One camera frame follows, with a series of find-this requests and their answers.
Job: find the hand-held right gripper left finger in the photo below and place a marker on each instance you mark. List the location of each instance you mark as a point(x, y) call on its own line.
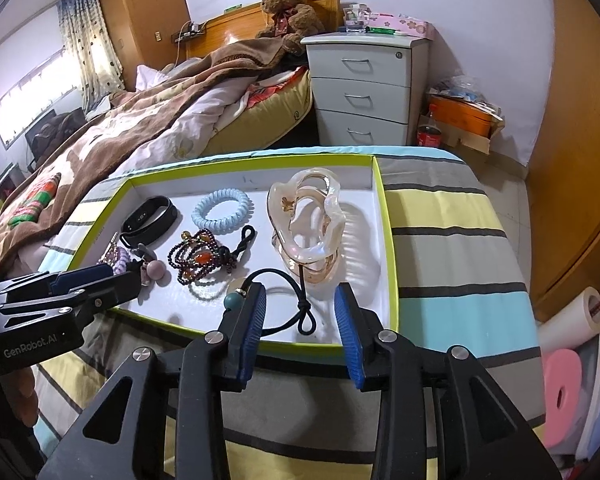
point(252, 330)

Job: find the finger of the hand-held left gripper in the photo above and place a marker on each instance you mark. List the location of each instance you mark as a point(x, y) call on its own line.
point(82, 277)
point(110, 292)

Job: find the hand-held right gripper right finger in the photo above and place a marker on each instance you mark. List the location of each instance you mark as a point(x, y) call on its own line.
point(347, 335)

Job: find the gold hair clip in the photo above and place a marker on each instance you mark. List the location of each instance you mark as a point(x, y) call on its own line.
point(114, 240)

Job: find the grey hair clip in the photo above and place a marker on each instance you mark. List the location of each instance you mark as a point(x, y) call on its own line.
point(141, 250)

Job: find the green cardboard tray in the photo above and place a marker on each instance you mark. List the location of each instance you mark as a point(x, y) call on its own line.
point(365, 280)

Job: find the person's left hand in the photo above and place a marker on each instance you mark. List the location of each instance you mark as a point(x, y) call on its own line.
point(12, 395)

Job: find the clear hair claw clip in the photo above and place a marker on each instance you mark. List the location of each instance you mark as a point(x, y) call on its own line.
point(307, 258)

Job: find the black fitness band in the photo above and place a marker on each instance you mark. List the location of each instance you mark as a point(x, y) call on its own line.
point(162, 220)

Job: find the striped tablecloth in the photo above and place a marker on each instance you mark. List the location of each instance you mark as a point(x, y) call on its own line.
point(455, 240)

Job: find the dark cloth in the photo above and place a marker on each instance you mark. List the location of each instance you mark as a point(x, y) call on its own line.
point(52, 132)

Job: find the brown blanket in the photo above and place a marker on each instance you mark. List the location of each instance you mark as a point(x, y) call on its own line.
point(130, 125)

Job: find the white floral duvet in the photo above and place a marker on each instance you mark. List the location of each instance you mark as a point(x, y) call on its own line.
point(190, 132)

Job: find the window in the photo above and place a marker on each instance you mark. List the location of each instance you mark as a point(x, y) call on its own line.
point(30, 95)

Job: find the yellow mattress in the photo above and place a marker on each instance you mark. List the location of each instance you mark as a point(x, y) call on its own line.
point(275, 115)

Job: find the cola bottle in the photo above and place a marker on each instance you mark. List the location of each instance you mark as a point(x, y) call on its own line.
point(429, 130)

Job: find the patterned curtain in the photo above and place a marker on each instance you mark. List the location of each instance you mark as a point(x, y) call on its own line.
point(90, 50)

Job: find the white paper roll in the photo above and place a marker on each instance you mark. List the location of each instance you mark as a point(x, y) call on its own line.
point(575, 315)

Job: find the orange box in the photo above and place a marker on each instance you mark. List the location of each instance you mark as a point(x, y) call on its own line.
point(462, 117)

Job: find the grey nightstand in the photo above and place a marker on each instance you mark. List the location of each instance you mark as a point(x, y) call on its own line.
point(365, 75)

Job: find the power strip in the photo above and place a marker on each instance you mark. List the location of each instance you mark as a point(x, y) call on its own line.
point(187, 32)

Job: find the clear plastic bag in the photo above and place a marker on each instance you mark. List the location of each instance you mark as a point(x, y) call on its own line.
point(462, 87)

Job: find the wooden wardrobe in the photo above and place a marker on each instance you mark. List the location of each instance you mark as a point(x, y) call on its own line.
point(140, 10)
point(580, 135)

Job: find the wooden headboard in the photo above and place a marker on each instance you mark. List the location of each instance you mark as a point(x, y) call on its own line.
point(230, 30)

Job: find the green toothpaste tube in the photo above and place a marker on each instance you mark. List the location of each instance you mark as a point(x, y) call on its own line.
point(385, 30)

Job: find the glass cup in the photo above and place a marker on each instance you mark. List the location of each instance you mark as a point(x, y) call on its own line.
point(355, 19)

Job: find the pink floral box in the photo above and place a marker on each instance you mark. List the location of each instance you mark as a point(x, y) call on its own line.
point(405, 24)

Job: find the brown teddy bear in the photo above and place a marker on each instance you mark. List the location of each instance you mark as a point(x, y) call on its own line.
point(290, 15)

